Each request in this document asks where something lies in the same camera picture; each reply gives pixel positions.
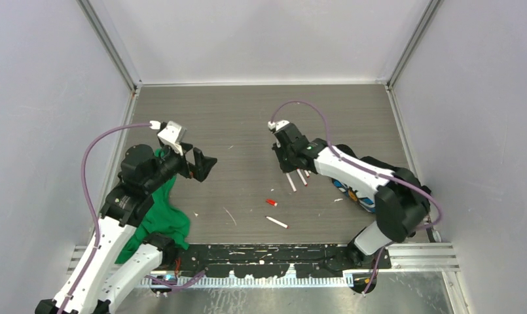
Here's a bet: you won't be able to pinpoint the red pen cap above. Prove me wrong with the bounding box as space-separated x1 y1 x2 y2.
266 199 278 207

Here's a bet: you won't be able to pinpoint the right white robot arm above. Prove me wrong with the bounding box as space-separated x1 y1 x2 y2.
268 120 430 269

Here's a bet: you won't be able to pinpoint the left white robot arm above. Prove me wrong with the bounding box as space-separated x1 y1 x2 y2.
35 144 217 313

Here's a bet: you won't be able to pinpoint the green cloth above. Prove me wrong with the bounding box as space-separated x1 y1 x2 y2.
106 145 191 264

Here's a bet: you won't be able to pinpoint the black daisy cloth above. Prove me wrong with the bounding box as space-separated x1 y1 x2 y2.
332 144 432 243

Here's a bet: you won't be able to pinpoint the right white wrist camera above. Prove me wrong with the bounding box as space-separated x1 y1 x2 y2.
267 120 290 133

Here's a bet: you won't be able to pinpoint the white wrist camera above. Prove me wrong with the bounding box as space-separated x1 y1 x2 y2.
149 120 187 156
267 120 290 133

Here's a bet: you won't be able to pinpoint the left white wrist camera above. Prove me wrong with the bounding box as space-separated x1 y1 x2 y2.
149 120 187 156

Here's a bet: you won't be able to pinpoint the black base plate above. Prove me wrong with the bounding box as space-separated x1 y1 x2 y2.
154 243 375 279

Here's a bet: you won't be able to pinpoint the slotted cable duct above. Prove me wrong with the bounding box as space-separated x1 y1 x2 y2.
139 274 355 288

